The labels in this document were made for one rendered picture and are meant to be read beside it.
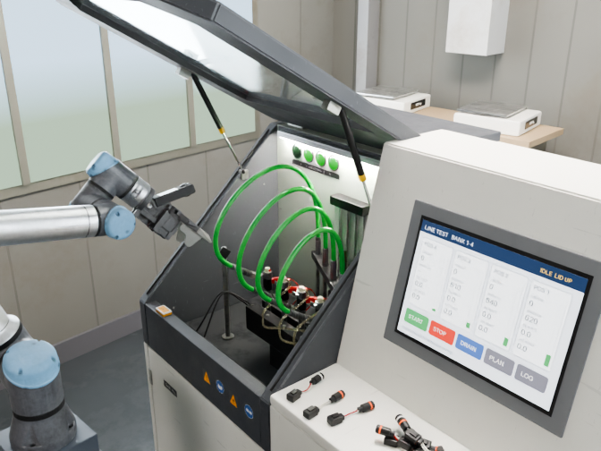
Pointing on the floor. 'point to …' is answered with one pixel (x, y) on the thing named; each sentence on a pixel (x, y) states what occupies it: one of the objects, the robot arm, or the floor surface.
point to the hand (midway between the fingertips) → (205, 235)
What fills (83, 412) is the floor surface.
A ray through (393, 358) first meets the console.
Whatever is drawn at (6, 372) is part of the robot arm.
